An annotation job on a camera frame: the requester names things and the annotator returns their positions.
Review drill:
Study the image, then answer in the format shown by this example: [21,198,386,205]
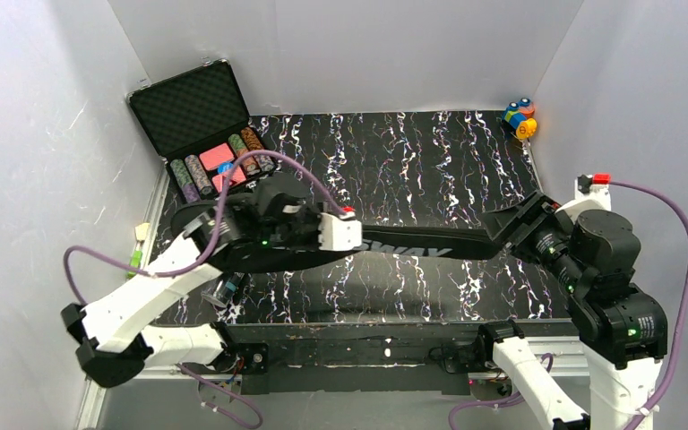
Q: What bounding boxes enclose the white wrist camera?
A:
[557,173,612,221]
[318,211,362,252]

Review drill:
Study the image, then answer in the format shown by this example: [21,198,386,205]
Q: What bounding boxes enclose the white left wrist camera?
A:
[318,211,362,252]

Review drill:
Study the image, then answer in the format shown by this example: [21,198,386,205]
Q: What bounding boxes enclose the black shuttlecock tube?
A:
[201,272,245,309]

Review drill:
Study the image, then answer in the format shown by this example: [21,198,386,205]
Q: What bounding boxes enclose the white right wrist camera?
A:
[557,173,612,221]

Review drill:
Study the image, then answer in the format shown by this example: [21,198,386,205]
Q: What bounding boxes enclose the black Crossway racket bag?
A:
[160,194,502,273]

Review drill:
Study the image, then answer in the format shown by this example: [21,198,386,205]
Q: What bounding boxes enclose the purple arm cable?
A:
[447,179,688,430]
[62,149,357,430]

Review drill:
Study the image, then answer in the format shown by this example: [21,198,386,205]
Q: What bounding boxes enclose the beige block on rail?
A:
[134,222,151,242]

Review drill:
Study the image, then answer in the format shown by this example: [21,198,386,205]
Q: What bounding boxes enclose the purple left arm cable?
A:
[62,149,357,430]

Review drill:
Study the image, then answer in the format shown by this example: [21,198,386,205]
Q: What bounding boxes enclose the colourful toy blocks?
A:
[503,98,538,141]

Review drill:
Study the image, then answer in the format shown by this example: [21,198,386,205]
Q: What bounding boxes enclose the green clip on rail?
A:
[126,248,142,279]

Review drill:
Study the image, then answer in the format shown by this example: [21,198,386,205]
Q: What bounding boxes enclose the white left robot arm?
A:
[61,173,339,388]

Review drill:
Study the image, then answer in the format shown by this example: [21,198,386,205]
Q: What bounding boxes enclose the pink playing card deck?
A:
[199,142,236,171]

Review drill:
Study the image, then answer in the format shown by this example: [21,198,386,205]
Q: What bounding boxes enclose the blue dealer chip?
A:
[217,161,234,174]

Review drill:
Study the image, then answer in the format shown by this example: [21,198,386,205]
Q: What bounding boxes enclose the black poker chip case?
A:
[127,59,279,203]

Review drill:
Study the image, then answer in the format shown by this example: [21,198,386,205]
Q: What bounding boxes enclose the black mounting base plate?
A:
[226,322,512,394]

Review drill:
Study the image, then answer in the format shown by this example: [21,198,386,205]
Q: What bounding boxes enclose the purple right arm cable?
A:
[447,179,688,430]

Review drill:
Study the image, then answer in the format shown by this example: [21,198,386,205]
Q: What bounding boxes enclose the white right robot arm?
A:
[477,185,668,429]

